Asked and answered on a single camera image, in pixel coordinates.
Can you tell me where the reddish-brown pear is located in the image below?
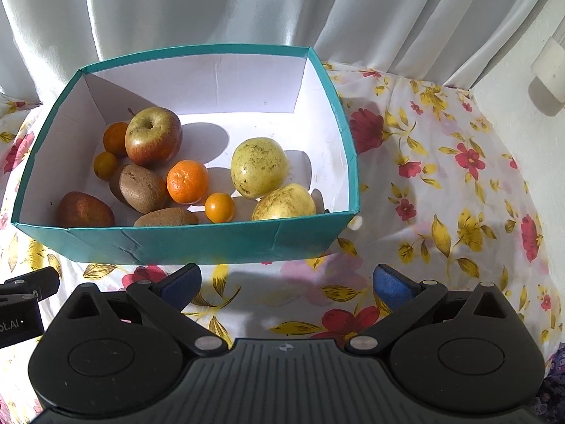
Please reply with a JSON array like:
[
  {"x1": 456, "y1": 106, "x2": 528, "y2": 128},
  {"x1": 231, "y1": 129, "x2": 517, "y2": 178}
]
[{"x1": 56, "y1": 192, "x2": 116, "y2": 229}]

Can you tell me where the mandarin orange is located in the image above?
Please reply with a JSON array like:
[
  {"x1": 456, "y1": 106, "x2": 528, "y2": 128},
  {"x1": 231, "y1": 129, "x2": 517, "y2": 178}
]
[
  {"x1": 103, "y1": 122, "x2": 130, "y2": 158},
  {"x1": 166, "y1": 160, "x2": 210, "y2": 205}
]

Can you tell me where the clear wall tube fixture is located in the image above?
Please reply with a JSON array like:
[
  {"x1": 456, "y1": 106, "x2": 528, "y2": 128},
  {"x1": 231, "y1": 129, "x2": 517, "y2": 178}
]
[{"x1": 530, "y1": 31, "x2": 565, "y2": 94}]

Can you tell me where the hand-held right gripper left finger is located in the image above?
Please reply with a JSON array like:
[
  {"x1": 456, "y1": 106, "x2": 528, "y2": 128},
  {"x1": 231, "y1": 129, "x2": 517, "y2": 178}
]
[{"x1": 66, "y1": 263, "x2": 227, "y2": 357}]

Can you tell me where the white curtain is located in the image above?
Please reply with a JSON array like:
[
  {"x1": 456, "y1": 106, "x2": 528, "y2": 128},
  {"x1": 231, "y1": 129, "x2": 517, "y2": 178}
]
[{"x1": 0, "y1": 0, "x2": 565, "y2": 107}]

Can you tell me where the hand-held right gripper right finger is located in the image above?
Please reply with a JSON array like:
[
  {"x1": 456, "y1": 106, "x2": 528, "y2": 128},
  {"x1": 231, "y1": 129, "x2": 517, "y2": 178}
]
[{"x1": 345, "y1": 264, "x2": 506, "y2": 357}]

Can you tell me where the brown kiwi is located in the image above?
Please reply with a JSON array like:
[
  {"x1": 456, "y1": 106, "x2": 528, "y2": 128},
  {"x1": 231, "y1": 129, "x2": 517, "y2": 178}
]
[
  {"x1": 119, "y1": 164, "x2": 169, "y2": 214},
  {"x1": 133, "y1": 207, "x2": 200, "y2": 228}
]

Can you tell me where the teal cardboard box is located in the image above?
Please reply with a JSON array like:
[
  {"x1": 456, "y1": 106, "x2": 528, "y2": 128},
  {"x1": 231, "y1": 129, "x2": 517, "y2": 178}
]
[{"x1": 11, "y1": 44, "x2": 362, "y2": 266}]

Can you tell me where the dark patterned cloth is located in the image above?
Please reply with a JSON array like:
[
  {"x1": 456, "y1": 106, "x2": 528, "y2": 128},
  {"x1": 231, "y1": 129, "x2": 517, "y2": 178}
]
[{"x1": 527, "y1": 342, "x2": 565, "y2": 424}]

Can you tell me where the small yellow-orange citrus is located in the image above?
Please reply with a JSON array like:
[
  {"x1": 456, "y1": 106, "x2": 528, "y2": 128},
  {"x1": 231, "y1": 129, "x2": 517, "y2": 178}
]
[
  {"x1": 205, "y1": 193, "x2": 236, "y2": 224},
  {"x1": 93, "y1": 151, "x2": 119, "y2": 181}
]

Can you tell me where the yellow-green speckled pear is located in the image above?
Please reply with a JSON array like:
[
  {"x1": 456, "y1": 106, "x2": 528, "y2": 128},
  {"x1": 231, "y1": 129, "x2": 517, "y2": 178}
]
[
  {"x1": 251, "y1": 184, "x2": 317, "y2": 222},
  {"x1": 230, "y1": 138, "x2": 290, "y2": 199}
]

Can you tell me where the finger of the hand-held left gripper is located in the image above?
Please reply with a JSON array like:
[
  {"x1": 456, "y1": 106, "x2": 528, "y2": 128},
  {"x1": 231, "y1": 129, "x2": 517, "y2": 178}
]
[
  {"x1": 4, "y1": 267, "x2": 61, "y2": 298},
  {"x1": 0, "y1": 290, "x2": 38, "y2": 305}
]

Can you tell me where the red-green apple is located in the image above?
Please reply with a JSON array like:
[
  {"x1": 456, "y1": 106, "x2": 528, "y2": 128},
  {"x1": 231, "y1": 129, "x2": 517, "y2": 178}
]
[{"x1": 125, "y1": 107, "x2": 183, "y2": 169}]

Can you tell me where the floral bed sheet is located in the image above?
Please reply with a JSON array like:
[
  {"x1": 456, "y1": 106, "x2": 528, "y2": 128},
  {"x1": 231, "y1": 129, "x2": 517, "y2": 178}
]
[{"x1": 0, "y1": 59, "x2": 565, "y2": 424}]

